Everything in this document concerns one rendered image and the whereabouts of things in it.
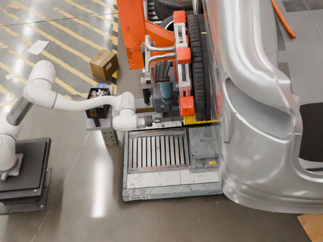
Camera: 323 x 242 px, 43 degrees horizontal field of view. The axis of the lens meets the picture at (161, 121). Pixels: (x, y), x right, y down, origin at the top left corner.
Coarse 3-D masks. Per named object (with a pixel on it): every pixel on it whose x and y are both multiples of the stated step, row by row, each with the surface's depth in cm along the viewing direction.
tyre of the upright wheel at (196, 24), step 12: (192, 24) 231; (204, 24) 230; (192, 36) 226; (204, 36) 226; (192, 48) 225; (204, 48) 223; (192, 60) 226; (204, 60) 223; (204, 72) 224; (204, 84) 226; (204, 96) 230; (204, 108) 235
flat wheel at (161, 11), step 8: (160, 0) 376; (168, 0) 373; (176, 0) 372; (160, 8) 381; (168, 8) 373; (176, 8) 369; (184, 8) 367; (192, 8) 367; (160, 16) 390; (168, 16) 380
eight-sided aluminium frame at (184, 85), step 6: (174, 24) 243; (180, 24) 242; (174, 30) 243; (180, 30) 243; (186, 42) 230; (180, 66) 229; (186, 66) 229; (180, 72) 229; (186, 72) 229; (180, 78) 230; (186, 78) 230; (180, 84) 230; (186, 84) 230; (180, 90) 232; (186, 90) 277; (180, 96) 235; (186, 96) 273
